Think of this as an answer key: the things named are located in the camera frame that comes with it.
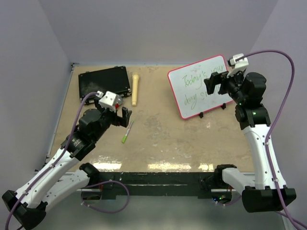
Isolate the aluminium frame rail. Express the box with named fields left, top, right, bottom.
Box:
left=40, top=62, right=80, bottom=168

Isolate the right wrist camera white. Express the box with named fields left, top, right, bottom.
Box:
left=227, top=53, right=249, bottom=78

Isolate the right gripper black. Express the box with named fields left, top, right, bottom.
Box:
left=204, top=67, right=247, bottom=104

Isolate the cream toy microphone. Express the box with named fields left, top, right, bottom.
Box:
left=131, top=72, right=140, bottom=107

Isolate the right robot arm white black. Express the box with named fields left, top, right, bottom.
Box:
left=204, top=71, right=296, bottom=213

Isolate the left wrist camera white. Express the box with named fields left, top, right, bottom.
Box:
left=98, top=91, right=119, bottom=113

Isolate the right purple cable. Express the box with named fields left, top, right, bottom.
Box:
left=215, top=49, right=307, bottom=230

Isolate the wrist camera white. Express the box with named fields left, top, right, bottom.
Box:
left=98, top=91, right=119, bottom=113
left=227, top=53, right=249, bottom=78

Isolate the black hard case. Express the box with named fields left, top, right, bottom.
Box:
left=78, top=66, right=131, bottom=100

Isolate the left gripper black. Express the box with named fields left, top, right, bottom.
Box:
left=93, top=97, right=131, bottom=141

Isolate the wire whiteboard stand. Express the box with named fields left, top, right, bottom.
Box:
left=198, top=103, right=227, bottom=118

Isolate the green marker cap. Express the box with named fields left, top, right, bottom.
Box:
left=121, top=135, right=127, bottom=144

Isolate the pink framed whiteboard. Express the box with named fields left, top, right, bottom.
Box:
left=167, top=55, right=232, bottom=119

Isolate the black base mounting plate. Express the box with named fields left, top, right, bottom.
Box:
left=71, top=171, right=243, bottom=201

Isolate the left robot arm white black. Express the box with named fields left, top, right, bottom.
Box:
left=2, top=103, right=132, bottom=230

